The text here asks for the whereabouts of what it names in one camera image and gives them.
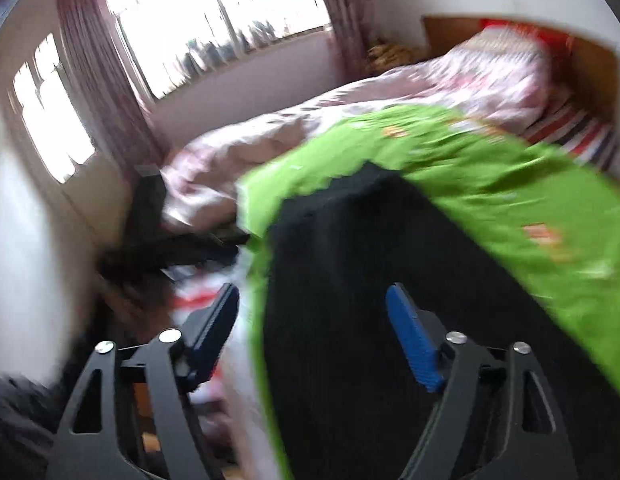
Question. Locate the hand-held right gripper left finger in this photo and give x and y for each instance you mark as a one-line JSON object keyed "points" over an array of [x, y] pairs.
{"points": [[217, 330]]}

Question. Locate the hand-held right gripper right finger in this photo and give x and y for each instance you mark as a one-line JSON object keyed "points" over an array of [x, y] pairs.
{"points": [[415, 345]]}

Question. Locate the black pants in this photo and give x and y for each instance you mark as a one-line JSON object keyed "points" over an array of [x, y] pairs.
{"points": [[340, 260]]}

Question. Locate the red and white cloth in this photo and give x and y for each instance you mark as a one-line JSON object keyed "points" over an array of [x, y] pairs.
{"points": [[194, 295]]}

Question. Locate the green printed blanket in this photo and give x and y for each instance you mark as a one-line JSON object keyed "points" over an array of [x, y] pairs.
{"points": [[465, 170]]}

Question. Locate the pink floral quilt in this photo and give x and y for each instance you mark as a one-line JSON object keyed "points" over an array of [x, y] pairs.
{"points": [[270, 145]]}

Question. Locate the dark cloth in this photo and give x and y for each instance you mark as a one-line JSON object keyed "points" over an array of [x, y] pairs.
{"points": [[14, 425]]}

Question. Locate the striped bed sheet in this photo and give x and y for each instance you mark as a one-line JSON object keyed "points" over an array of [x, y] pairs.
{"points": [[575, 132]]}

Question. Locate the small window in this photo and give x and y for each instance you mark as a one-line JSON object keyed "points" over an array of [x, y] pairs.
{"points": [[52, 110]]}

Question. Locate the pink curtain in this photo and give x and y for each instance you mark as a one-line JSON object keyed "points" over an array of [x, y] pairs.
{"points": [[345, 15], [107, 70]]}

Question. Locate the yellow-brown bundle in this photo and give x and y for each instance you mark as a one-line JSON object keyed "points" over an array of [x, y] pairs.
{"points": [[390, 55]]}

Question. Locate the large window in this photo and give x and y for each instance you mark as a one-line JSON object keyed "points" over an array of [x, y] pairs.
{"points": [[214, 15]]}

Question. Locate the plain wooden headboard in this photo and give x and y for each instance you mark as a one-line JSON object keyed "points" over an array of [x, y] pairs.
{"points": [[590, 67]]}

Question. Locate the red pillow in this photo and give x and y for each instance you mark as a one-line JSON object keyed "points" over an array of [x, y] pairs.
{"points": [[510, 27]]}

